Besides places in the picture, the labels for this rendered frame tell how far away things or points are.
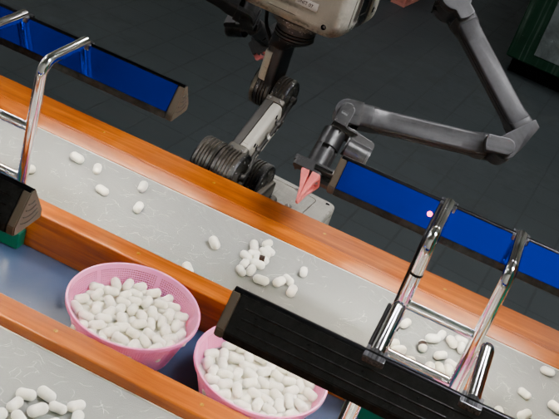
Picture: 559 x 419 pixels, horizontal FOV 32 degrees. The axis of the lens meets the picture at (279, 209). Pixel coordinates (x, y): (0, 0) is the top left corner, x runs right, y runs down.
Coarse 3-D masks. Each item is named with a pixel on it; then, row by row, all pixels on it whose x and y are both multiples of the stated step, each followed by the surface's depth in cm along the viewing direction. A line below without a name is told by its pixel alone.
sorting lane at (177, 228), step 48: (0, 144) 229; (48, 144) 235; (48, 192) 218; (96, 192) 224; (144, 192) 230; (144, 240) 213; (192, 240) 218; (240, 240) 224; (336, 288) 219; (384, 288) 225; (528, 384) 210
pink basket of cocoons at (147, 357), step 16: (80, 272) 192; (96, 272) 196; (112, 272) 198; (128, 272) 199; (160, 272) 200; (80, 288) 192; (160, 288) 200; (192, 304) 195; (192, 320) 193; (96, 336) 177; (192, 336) 186; (128, 352) 179; (144, 352) 178; (160, 352) 181; (160, 368) 189
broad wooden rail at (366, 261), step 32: (0, 96) 244; (64, 128) 240; (96, 128) 244; (128, 160) 237; (160, 160) 239; (192, 192) 234; (224, 192) 236; (256, 224) 231; (288, 224) 232; (320, 224) 236; (320, 256) 228; (352, 256) 228; (384, 256) 232; (448, 288) 228; (512, 320) 225; (544, 352) 219
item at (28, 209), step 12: (0, 180) 150; (12, 180) 150; (0, 192) 150; (12, 192) 149; (24, 192) 149; (36, 192) 151; (0, 204) 150; (12, 204) 149; (24, 204) 149; (36, 204) 152; (0, 216) 149; (12, 216) 149; (24, 216) 150; (36, 216) 155; (0, 228) 150; (12, 228) 149; (24, 228) 152
